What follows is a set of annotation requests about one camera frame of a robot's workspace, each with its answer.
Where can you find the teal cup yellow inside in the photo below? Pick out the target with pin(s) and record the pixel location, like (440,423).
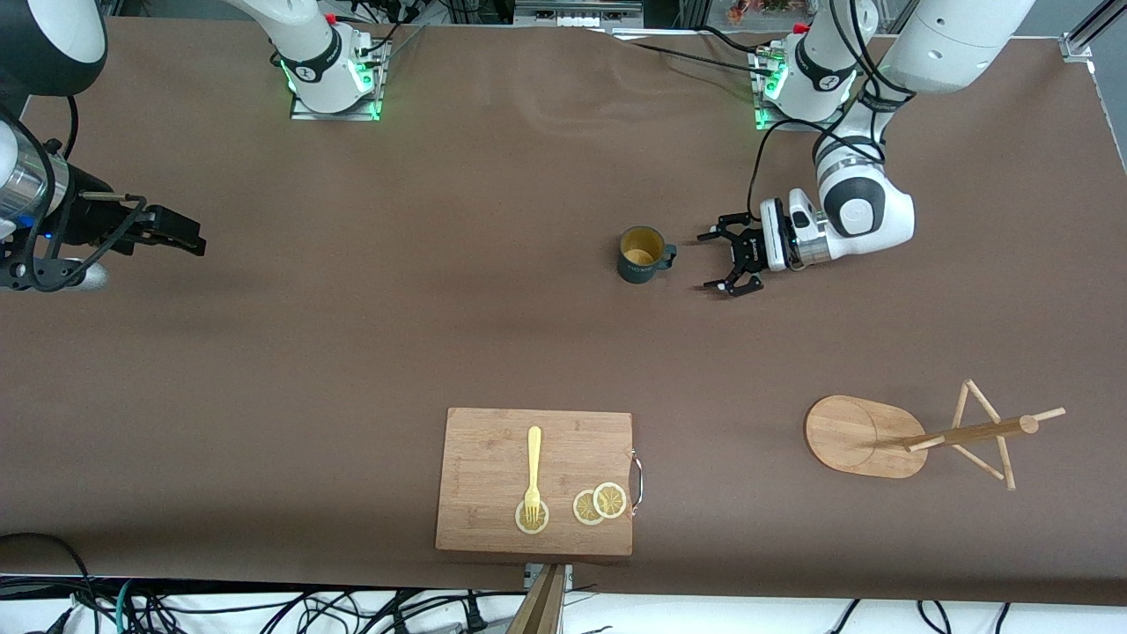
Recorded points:
(632,271)

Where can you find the grey metal bracket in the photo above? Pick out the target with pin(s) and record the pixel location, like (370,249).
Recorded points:
(569,574)

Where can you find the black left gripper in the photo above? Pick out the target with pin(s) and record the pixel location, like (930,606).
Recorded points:
(751,248)

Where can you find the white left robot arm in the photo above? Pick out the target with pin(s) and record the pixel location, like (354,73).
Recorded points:
(863,211)

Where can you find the wooden cup rack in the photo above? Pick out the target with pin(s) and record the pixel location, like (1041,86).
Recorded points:
(854,436)

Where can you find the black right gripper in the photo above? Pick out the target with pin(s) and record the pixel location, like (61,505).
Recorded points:
(86,224)

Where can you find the lemon slice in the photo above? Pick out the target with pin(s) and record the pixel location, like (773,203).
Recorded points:
(583,509)
(542,519)
(610,500)

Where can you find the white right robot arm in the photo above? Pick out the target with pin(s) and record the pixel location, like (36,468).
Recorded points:
(308,53)

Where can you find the brown wooden post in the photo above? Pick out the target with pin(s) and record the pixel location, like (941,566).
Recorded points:
(541,608)

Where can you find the grey power strip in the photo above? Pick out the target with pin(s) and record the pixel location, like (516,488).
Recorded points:
(577,13)

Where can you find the brown table cover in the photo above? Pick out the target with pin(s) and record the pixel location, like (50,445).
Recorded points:
(563,352)

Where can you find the bamboo cutting board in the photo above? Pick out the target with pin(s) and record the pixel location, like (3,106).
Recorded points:
(484,458)

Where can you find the aluminium frame profile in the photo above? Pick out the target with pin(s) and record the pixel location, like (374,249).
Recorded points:
(1079,44)

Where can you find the yellow plastic fork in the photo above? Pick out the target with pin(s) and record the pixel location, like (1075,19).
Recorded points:
(534,449)

